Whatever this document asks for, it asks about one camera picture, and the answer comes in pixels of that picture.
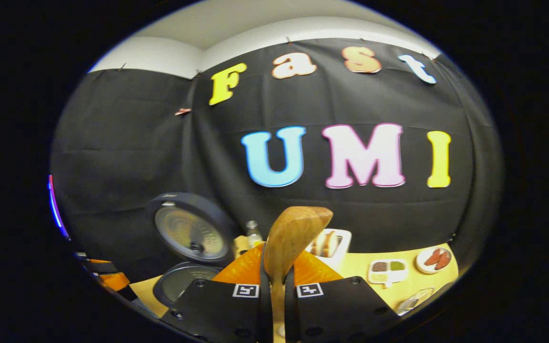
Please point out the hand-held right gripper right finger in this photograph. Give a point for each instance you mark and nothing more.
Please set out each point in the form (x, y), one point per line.
(341, 309)

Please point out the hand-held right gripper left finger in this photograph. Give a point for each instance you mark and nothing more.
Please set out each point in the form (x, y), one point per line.
(217, 309)

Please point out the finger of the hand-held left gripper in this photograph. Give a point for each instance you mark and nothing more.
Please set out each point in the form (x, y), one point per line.
(115, 281)
(100, 267)

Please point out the silver black rice cooker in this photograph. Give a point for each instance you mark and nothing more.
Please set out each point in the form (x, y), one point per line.
(193, 233)

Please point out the wooden spoon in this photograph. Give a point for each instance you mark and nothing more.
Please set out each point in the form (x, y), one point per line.
(293, 233)

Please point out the white divided bean dish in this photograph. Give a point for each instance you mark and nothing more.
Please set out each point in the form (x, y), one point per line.
(386, 272)

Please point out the white toaster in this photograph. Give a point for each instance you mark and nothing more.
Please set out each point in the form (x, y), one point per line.
(344, 247)

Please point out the small glass bottle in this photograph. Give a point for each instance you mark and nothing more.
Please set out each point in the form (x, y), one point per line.
(254, 234)

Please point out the white round plate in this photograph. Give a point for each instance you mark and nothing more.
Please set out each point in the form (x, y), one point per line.
(422, 264)

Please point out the red meat piece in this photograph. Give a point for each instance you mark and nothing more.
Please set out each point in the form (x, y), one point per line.
(443, 261)
(432, 257)

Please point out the black backdrop cloth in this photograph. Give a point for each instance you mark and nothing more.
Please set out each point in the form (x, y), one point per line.
(127, 152)

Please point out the pink clip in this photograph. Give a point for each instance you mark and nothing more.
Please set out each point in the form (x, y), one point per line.
(182, 111)

